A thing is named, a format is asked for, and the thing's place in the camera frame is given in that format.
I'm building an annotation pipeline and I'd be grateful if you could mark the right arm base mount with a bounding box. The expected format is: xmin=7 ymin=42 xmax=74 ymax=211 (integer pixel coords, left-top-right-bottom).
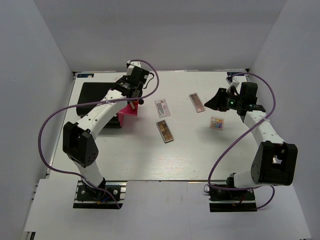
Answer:
xmin=203 ymin=183 xmax=257 ymax=213

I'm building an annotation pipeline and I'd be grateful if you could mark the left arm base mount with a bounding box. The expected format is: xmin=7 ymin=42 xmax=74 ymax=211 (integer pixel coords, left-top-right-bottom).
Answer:
xmin=73 ymin=181 xmax=127 ymax=210

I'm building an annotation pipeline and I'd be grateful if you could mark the blue label corner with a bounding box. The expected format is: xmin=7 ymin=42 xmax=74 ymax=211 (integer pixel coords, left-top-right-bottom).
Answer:
xmin=226 ymin=71 xmax=244 ymax=77
xmin=76 ymin=73 xmax=94 ymax=78

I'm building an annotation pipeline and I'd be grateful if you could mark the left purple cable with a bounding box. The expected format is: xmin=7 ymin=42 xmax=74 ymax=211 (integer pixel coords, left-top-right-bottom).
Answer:
xmin=37 ymin=59 xmax=161 ymax=210

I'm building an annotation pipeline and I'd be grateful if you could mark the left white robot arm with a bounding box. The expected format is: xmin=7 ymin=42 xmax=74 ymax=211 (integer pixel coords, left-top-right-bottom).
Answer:
xmin=62 ymin=61 xmax=150 ymax=200

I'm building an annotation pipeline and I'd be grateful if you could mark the clear labelled makeup case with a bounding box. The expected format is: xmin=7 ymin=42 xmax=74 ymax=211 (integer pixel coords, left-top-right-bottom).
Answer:
xmin=154 ymin=98 xmax=171 ymax=118

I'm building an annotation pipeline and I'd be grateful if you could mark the brown eyeshadow palette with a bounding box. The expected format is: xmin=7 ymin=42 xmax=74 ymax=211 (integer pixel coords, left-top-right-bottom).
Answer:
xmin=156 ymin=120 xmax=174 ymax=144

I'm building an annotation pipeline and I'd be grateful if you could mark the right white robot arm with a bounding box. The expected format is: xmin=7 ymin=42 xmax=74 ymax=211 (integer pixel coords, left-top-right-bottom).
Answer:
xmin=205 ymin=82 xmax=298 ymax=200

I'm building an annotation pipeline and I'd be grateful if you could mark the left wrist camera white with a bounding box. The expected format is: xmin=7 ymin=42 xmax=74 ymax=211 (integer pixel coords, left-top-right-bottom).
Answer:
xmin=126 ymin=60 xmax=141 ymax=76

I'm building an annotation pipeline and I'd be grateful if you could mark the blue label right corner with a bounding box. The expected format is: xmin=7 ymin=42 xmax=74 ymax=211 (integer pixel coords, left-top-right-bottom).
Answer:
xmin=226 ymin=71 xmax=244 ymax=77

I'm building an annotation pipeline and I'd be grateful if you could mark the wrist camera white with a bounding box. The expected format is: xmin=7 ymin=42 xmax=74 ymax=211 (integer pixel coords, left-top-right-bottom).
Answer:
xmin=226 ymin=76 xmax=240 ymax=95
xmin=126 ymin=60 xmax=141 ymax=76

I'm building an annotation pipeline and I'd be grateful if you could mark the black pink drawer organizer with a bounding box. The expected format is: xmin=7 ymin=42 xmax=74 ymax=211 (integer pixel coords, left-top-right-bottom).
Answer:
xmin=76 ymin=82 xmax=146 ymax=129

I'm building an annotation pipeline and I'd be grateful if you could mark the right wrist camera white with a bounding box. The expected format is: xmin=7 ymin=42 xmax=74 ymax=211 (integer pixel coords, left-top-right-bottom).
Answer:
xmin=226 ymin=76 xmax=240 ymax=95

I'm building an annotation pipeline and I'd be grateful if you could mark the colourful square eyeshadow palette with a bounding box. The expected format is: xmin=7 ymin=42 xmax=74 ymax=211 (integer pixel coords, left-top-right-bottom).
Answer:
xmin=210 ymin=116 xmax=224 ymax=131

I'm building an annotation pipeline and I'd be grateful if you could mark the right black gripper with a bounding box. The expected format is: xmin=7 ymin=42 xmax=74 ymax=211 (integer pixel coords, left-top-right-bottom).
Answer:
xmin=204 ymin=87 xmax=243 ymax=112

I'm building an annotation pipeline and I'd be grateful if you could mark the blue label left corner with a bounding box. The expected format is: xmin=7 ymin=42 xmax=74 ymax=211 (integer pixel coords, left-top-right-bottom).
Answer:
xmin=76 ymin=73 xmax=94 ymax=78

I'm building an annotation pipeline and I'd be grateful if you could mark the pink-brown eyeshadow palette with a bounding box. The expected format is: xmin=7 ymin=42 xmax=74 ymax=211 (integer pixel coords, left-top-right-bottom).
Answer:
xmin=189 ymin=92 xmax=205 ymax=113

